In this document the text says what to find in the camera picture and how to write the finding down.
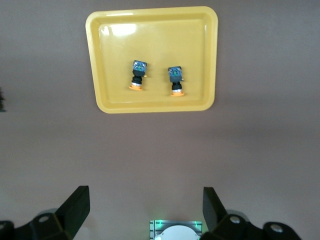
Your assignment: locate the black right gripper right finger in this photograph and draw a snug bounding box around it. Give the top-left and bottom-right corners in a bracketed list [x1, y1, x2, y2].
[199, 186, 302, 240]

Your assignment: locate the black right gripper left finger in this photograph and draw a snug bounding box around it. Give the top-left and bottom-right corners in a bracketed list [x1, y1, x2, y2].
[0, 185, 91, 240]

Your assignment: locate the yellow push button switch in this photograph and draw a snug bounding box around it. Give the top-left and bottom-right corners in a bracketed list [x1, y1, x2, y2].
[166, 65, 186, 97]
[128, 59, 149, 92]

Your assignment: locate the brown table cover mat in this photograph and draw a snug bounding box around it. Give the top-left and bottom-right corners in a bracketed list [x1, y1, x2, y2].
[0, 0, 320, 240]

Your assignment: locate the yellow plastic tray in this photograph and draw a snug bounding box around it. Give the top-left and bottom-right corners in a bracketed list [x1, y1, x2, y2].
[85, 5, 219, 115]

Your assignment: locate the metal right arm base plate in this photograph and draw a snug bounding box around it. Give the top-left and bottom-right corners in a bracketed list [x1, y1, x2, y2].
[149, 219, 203, 240]

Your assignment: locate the green push button switch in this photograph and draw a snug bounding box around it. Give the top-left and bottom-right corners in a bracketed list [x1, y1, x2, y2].
[0, 85, 7, 113]

